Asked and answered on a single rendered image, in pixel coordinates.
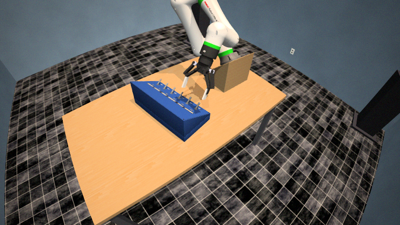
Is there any blue switch panel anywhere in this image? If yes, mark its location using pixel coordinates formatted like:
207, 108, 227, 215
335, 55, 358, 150
130, 79, 211, 142

